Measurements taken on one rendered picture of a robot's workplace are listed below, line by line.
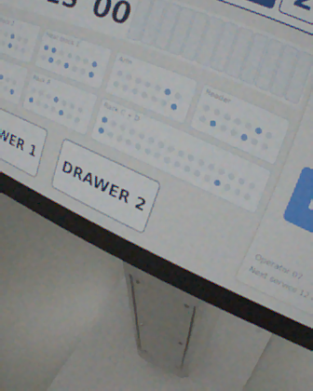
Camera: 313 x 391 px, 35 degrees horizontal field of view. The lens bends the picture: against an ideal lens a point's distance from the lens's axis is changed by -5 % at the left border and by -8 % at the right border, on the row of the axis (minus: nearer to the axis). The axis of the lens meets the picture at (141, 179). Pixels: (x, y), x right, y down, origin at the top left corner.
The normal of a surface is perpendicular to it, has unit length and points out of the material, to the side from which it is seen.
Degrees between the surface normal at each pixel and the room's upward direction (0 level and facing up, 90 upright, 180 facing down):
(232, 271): 50
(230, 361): 5
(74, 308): 0
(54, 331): 0
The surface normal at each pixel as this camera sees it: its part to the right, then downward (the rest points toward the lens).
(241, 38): -0.41, 0.20
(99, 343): -0.11, -0.59
